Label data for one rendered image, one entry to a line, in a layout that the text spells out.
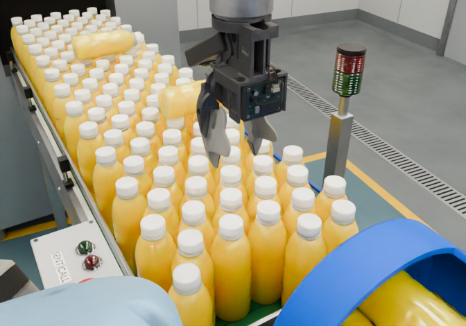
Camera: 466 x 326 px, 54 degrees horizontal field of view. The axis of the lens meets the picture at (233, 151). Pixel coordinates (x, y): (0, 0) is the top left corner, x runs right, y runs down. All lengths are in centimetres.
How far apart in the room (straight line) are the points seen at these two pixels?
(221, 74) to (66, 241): 36
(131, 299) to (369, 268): 37
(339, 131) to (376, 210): 158
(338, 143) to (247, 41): 61
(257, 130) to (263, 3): 20
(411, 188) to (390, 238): 234
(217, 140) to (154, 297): 44
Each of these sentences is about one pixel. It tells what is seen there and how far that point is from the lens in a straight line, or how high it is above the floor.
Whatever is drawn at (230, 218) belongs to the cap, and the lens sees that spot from 74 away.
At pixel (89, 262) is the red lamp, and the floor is 111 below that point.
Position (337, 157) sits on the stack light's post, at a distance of 112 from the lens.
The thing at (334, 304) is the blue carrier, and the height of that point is 120.
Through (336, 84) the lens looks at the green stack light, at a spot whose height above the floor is 118.
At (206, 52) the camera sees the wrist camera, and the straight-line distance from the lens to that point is 60.
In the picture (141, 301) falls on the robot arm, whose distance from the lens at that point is 17.
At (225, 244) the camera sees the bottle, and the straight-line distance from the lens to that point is 74.
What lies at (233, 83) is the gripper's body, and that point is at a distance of 53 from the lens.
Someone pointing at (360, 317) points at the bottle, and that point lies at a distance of 57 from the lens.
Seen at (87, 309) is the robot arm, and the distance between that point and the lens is 17.
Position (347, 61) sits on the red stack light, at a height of 124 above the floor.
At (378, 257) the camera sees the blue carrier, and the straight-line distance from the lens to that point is 51.
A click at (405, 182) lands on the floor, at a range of 291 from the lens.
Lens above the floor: 158
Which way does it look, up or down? 31 degrees down
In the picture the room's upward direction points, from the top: straight up
